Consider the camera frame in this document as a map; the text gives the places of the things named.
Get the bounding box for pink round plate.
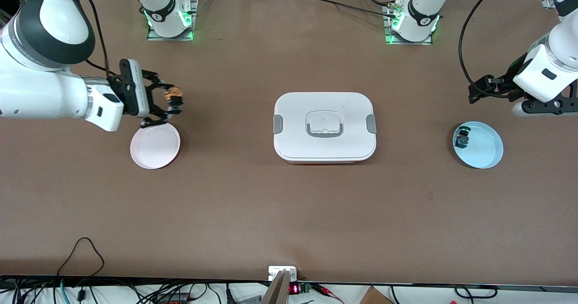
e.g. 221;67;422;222
130;122;182;170

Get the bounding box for slanted wooden slat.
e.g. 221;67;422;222
261;270;291;304

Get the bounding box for black table edge strip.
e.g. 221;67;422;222
0;275;578;294

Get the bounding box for light blue round plate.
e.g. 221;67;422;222
452;121;504;169

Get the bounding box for black cable across table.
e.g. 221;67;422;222
306;0;399;19

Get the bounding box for orange push-button switch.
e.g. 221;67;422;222
163;86;184;115

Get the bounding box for white lunch box grey clips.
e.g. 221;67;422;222
273;91;378;165

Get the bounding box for black coiled floor cable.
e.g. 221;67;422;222
453;285;498;299

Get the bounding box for thin black looped cable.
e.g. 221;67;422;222
56;237;106;278

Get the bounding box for brown cardboard piece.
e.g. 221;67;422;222
359;286;394;304

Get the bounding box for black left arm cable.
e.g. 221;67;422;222
458;0;512;99

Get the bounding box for small white socket box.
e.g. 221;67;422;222
268;266;298;282

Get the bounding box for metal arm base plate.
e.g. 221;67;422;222
382;1;434;46
146;0;200;42

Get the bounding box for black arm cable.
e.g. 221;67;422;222
20;0;119;78
458;0;512;99

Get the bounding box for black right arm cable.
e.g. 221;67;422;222
20;0;119;78

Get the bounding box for green push-button switch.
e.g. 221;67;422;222
454;125;471;150

